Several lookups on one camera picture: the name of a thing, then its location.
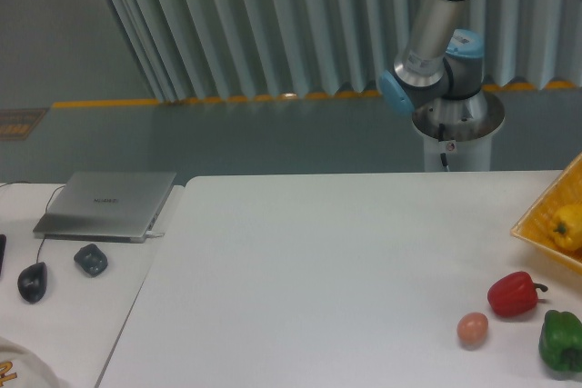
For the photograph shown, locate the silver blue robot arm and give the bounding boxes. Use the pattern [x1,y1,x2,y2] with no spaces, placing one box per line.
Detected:
[377,0,468,114]

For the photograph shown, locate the folding white partition screen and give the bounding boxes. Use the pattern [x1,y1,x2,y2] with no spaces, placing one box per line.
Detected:
[108,0,581,102]

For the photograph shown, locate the silver closed laptop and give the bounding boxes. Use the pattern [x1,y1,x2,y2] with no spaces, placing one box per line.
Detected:
[33,172,176,244]

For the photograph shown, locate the black power adapter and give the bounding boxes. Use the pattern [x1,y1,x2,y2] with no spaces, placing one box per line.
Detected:
[74,244,108,277]

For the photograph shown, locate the brown egg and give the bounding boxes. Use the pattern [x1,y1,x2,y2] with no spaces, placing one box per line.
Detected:
[457,312,488,347]

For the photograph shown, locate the red bell pepper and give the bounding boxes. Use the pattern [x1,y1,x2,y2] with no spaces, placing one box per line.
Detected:
[487,271,548,318]

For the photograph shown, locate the yellow wicker basket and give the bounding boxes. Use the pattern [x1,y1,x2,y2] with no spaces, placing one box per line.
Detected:
[511,154,581,274]

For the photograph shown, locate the brown floor sign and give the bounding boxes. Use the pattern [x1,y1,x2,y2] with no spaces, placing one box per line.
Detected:
[0,108,49,141]

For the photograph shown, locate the black computer mouse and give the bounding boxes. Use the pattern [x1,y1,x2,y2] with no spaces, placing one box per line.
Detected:
[17,262,47,303]

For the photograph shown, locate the yellow bell pepper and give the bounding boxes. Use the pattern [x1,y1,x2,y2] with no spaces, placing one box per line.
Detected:
[550,204,581,252]

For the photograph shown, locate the black device at edge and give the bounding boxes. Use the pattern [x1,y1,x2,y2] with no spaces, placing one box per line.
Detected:
[0,234,7,275]

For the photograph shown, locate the green bell pepper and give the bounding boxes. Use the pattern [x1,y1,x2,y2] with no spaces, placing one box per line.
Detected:
[538,310,581,373]

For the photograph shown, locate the white cloth with print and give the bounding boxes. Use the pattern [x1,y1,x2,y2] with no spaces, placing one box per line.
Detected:
[1,337,60,388]

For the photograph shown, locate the black pedestal cable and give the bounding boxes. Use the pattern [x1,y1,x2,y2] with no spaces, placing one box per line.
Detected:
[436,123,452,174]

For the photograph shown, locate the black mouse cable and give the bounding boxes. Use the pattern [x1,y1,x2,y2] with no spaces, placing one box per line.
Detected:
[0,181,67,266]

